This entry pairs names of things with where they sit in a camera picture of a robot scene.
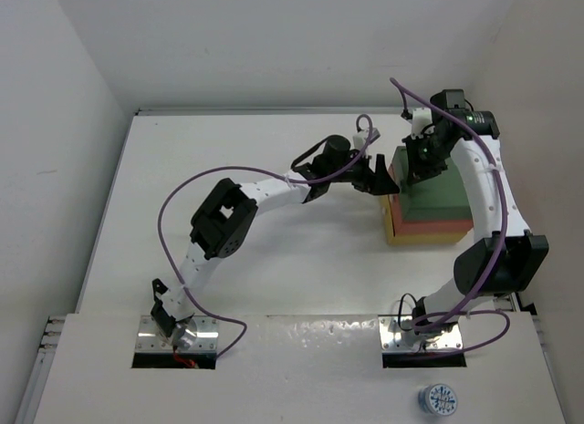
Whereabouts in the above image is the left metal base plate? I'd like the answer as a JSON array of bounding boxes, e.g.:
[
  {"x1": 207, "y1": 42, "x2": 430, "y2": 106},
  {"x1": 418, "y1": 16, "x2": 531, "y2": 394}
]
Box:
[{"x1": 134, "y1": 315, "x2": 219, "y2": 354}]

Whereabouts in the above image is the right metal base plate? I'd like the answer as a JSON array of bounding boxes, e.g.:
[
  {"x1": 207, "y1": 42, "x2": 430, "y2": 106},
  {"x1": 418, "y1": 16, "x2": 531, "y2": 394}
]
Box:
[{"x1": 378, "y1": 315, "x2": 464, "y2": 354}]

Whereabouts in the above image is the blue patterned tape roll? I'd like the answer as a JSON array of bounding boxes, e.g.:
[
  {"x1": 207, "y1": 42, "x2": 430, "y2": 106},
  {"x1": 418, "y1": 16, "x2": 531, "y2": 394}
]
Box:
[{"x1": 418, "y1": 383, "x2": 458, "y2": 417}]

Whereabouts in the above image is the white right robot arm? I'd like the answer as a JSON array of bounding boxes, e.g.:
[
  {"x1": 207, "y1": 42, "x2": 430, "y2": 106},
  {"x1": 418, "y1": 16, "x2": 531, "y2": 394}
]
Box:
[{"x1": 403, "y1": 109, "x2": 549, "y2": 334}]

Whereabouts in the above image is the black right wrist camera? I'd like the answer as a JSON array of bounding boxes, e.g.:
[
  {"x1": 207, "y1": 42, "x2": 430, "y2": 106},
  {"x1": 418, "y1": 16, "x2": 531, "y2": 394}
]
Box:
[{"x1": 430, "y1": 88, "x2": 466, "y2": 113}]

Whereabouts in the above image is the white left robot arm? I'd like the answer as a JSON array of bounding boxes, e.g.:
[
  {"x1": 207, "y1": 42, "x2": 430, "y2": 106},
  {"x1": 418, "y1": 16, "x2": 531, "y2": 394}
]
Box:
[{"x1": 151, "y1": 129, "x2": 399, "y2": 338}]

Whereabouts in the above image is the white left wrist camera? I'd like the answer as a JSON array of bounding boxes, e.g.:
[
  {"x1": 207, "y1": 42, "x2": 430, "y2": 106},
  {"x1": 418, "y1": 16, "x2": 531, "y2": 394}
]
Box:
[{"x1": 352, "y1": 128, "x2": 381, "y2": 150}]

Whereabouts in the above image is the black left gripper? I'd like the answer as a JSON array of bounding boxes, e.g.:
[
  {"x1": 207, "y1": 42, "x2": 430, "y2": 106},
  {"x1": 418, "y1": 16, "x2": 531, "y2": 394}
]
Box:
[{"x1": 328, "y1": 148, "x2": 399, "y2": 195}]

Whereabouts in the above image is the metal base plate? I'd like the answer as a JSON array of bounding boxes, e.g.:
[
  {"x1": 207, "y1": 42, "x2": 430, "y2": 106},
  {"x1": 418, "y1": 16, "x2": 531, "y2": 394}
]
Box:
[
  {"x1": 378, "y1": 315, "x2": 464, "y2": 354},
  {"x1": 134, "y1": 315, "x2": 219, "y2": 354}
]

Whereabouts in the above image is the stacked drawer cabinet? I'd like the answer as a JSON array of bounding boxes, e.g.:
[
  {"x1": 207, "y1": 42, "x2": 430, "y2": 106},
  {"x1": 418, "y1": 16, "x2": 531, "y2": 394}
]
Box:
[{"x1": 380, "y1": 146, "x2": 474, "y2": 246}]

